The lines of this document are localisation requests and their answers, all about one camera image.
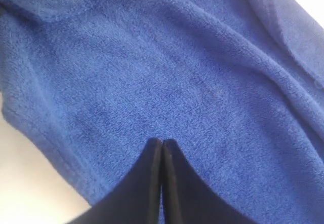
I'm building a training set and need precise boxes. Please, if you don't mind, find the blue terry towel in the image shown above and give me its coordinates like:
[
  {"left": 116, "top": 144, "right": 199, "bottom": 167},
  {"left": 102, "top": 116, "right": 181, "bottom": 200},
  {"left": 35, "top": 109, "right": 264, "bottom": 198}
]
[{"left": 1, "top": 0, "right": 323, "bottom": 223}]

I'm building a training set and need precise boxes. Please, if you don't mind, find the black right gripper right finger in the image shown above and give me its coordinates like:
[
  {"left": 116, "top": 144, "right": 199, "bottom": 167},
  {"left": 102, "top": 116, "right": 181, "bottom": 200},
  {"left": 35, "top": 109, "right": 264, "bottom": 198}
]
[{"left": 161, "top": 139, "right": 253, "bottom": 223}]

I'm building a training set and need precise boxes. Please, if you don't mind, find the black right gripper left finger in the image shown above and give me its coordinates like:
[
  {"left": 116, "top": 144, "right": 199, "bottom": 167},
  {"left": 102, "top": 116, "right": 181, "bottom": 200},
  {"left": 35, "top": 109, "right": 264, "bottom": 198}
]
[{"left": 70, "top": 138, "right": 162, "bottom": 224}]

